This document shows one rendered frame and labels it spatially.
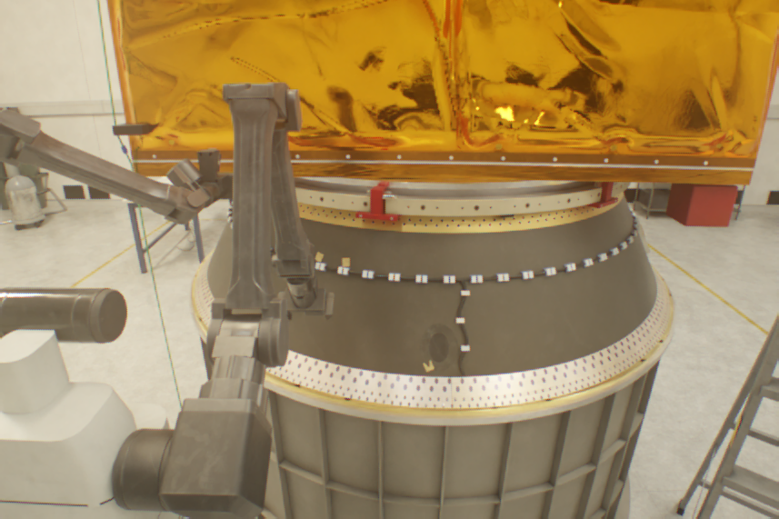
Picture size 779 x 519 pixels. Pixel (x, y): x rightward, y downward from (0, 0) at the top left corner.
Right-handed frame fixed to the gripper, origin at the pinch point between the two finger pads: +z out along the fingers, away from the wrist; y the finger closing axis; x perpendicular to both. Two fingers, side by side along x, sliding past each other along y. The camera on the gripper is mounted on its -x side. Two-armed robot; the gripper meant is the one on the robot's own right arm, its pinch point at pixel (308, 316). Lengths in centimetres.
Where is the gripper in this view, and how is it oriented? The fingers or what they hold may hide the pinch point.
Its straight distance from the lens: 121.4
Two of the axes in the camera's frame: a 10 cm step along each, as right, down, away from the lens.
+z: -0.1, 6.5, 7.6
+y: -10.0, 0.1, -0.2
